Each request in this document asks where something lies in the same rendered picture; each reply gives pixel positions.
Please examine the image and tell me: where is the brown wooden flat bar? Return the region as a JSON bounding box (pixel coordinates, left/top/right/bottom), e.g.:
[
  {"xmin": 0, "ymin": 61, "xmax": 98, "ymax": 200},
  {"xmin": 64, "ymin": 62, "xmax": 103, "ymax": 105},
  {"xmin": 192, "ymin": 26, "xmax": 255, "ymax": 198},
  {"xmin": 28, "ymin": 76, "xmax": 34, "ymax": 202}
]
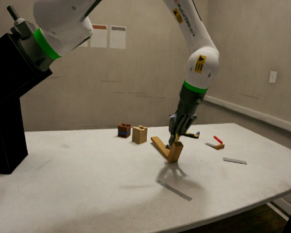
[{"xmin": 151, "ymin": 137, "xmax": 184, "ymax": 163}]

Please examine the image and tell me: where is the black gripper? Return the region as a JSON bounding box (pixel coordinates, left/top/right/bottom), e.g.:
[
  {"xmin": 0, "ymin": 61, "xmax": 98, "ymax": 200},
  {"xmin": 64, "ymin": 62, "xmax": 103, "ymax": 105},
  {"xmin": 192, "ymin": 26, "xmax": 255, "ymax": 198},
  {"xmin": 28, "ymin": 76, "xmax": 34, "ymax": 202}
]
[{"xmin": 168, "ymin": 99, "xmax": 198, "ymax": 146}]

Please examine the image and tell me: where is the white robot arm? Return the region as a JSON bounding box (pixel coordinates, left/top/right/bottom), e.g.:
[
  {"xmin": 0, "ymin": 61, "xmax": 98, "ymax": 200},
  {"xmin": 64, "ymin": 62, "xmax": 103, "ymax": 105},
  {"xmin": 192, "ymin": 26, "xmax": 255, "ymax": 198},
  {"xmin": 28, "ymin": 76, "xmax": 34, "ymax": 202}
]
[{"xmin": 7, "ymin": 0, "xmax": 220, "ymax": 105}]

